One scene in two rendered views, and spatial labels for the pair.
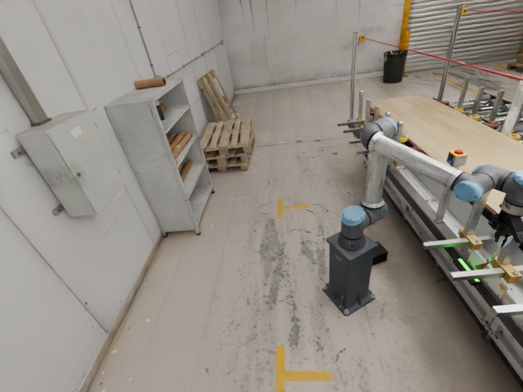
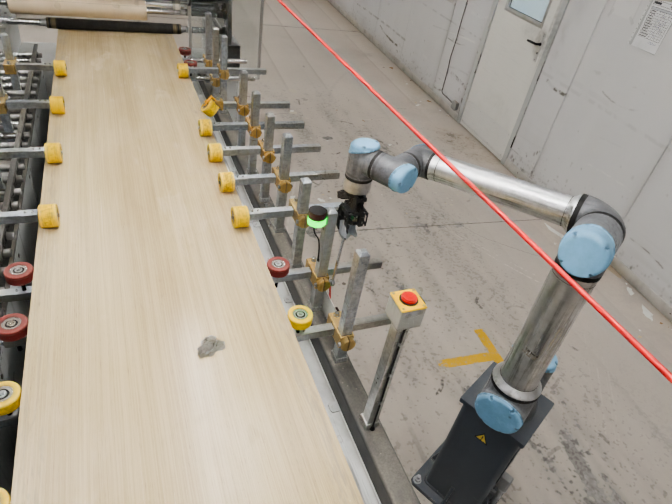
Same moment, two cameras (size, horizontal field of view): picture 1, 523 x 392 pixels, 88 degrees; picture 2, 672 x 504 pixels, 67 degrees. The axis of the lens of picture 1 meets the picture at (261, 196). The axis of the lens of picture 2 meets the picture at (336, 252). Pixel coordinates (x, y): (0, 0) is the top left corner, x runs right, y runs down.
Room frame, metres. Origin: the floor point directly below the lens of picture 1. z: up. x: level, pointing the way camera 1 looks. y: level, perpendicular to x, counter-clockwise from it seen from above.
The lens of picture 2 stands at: (2.02, -1.83, 2.04)
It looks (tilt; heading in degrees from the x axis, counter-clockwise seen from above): 37 degrees down; 148
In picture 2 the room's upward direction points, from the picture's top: 11 degrees clockwise
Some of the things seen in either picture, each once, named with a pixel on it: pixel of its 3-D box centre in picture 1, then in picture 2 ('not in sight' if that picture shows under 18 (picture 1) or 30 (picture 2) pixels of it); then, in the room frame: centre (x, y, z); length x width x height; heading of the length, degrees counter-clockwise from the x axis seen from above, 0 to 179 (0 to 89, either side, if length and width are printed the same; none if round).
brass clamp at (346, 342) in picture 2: (469, 239); (341, 331); (1.05, -1.14, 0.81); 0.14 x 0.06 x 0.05; 176
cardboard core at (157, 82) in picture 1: (150, 83); not in sight; (3.02, 0.92, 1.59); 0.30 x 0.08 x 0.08; 82
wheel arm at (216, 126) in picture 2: not in sight; (255, 125); (-0.21, -1.02, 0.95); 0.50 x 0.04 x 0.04; 86
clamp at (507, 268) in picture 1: (505, 268); (317, 274); (0.80, -1.12, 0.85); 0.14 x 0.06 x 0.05; 176
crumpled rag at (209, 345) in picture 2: not in sight; (209, 344); (1.06, -1.58, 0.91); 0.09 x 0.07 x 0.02; 114
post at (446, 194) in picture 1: (446, 194); (384, 376); (1.33, -1.16, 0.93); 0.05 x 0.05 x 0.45; 86
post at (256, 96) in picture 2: not in sight; (253, 138); (-0.17, -1.04, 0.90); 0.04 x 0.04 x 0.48; 86
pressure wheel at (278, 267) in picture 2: not in sight; (277, 274); (0.77, -1.27, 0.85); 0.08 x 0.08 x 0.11
